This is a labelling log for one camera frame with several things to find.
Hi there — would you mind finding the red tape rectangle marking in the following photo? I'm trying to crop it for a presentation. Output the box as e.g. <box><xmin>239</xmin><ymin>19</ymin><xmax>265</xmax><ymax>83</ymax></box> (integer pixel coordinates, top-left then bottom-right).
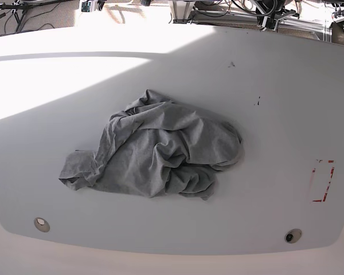
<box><xmin>308</xmin><ymin>159</ymin><xmax>335</xmax><ymax>203</ymax></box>

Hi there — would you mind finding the round table hole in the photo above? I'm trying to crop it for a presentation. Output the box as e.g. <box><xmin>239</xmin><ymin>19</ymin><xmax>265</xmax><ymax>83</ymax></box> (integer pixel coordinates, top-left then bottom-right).
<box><xmin>34</xmin><ymin>217</ymin><xmax>50</xmax><ymax>233</ymax></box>
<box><xmin>284</xmin><ymin>229</ymin><xmax>302</xmax><ymax>243</ymax></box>

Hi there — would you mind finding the grey T-shirt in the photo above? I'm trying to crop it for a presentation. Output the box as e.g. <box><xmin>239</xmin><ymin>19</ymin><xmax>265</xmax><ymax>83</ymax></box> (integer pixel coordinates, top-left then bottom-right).
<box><xmin>59</xmin><ymin>90</ymin><xmax>243</xmax><ymax>200</ymax></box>

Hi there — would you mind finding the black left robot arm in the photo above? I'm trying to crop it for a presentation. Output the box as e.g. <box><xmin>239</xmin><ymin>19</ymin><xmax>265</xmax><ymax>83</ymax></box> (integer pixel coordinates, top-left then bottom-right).
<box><xmin>255</xmin><ymin>0</ymin><xmax>285</xmax><ymax>14</ymax></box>

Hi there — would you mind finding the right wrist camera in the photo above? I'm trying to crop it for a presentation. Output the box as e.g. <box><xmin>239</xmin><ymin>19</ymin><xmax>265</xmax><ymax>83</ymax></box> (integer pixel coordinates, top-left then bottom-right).
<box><xmin>79</xmin><ymin>0</ymin><xmax>105</xmax><ymax>13</ymax></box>

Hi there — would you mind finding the aluminium frame post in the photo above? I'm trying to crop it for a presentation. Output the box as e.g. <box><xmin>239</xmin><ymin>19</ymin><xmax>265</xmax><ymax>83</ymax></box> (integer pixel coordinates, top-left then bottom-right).
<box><xmin>167</xmin><ymin>1</ymin><xmax>196</xmax><ymax>23</ymax></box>

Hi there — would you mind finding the right round table hole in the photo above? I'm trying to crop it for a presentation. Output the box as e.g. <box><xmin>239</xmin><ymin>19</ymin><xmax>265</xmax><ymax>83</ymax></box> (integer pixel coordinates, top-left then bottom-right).
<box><xmin>284</xmin><ymin>229</ymin><xmax>302</xmax><ymax>243</ymax></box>

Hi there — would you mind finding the left round table hole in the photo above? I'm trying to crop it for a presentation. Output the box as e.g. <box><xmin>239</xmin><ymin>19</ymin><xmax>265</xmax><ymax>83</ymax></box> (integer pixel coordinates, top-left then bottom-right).
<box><xmin>34</xmin><ymin>217</ymin><xmax>50</xmax><ymax>233</ymax></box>

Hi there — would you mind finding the black tripod stand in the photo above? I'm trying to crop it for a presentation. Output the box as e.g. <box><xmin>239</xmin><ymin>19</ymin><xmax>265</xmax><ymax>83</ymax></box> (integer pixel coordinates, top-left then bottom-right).
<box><xmin>0</xmin><ymin>0</ymin><xmax>69</xmax><ymax>34</ymax></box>

